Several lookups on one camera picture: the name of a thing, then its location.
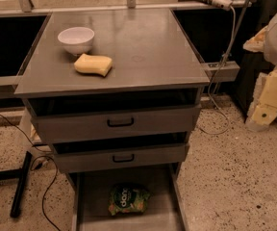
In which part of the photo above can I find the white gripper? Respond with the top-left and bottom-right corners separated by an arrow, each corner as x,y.
243,27 -> 277,132

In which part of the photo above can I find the green rice chip bag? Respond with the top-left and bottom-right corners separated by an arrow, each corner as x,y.
108,183 -> 151,216

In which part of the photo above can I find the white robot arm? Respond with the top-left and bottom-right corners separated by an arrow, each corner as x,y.
243,13 -> 277,132

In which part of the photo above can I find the grey drawer cabinet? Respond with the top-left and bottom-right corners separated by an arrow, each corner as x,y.
13,8 -> 211,231

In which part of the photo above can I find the grey bottom drawer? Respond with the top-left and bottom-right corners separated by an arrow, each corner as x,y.
71,165 -> 189,231

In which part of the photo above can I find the grey drawer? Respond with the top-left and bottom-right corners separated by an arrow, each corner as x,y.
32,105 -> 200,143
54,143 -> 189,173
71,165 -> 189,231

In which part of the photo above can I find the grey middle drawer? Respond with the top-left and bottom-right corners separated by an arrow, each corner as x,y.
54,143 -> 189,173

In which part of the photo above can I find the grey top drawer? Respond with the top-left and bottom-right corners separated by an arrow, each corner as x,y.
32,105 -> 200,143

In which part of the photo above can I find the dark side cabinet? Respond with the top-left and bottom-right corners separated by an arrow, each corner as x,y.
232,0 -> 277,116

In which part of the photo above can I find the yellow sponge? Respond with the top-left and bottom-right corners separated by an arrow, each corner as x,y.
74,54 -> 113,77

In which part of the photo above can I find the white ceramic bowl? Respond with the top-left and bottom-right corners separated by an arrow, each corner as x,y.
58,27 -> 95,55

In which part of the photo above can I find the black table leg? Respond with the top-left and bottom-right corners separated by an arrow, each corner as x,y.
10,152 -> 32,218

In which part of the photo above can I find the white hanging cable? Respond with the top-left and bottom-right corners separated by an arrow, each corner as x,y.
197,5 -> 238,137

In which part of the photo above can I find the black floor cable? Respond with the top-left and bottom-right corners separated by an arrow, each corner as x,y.
0,108 -> 63,231

